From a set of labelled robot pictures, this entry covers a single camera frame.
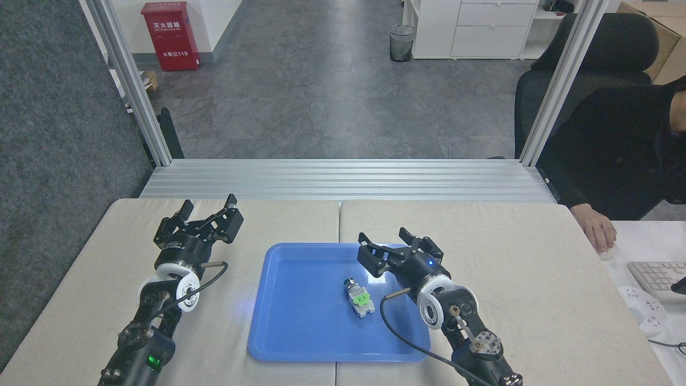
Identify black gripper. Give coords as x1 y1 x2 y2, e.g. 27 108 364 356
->
154 194 244 269
357 227 452 295

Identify green and white switch part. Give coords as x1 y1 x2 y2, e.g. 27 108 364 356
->
343 277 374 318

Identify blue plastic tray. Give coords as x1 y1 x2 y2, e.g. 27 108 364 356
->
247 242 431 362

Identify person's hand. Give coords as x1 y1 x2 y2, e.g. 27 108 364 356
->
569 204 617 254

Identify red fire extinguisher box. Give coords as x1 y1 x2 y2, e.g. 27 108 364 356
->
141 2 201 72

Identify mesh waste bin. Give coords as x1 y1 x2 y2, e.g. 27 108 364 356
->
389 24 416 63

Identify white drawer cabinet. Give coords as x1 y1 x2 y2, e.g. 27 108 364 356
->
410 0 539 60

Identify person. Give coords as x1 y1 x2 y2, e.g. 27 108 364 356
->
536 75 686 221

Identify white power strip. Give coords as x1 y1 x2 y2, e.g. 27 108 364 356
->
616 285 669 337

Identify white keyboard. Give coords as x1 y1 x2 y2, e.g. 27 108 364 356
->
626 261 686 301

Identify black office chair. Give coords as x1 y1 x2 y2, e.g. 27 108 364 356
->
514 12 660 160

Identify brown cardboard box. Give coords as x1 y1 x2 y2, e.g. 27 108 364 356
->
616 2 686 85

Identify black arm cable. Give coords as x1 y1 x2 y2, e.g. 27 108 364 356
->
379 288 483 386
161 261 229 317

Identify silver aluminium rail platform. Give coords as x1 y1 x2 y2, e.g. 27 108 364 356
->
139 159 556 203

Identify black frame foot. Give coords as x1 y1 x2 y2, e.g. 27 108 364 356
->
138 107 185 161

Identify silver aluminium post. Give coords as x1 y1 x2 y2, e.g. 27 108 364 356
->
86 0 173 167
519 0 609 167

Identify black power strip cable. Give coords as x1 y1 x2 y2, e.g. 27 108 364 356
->
647 338 686 355

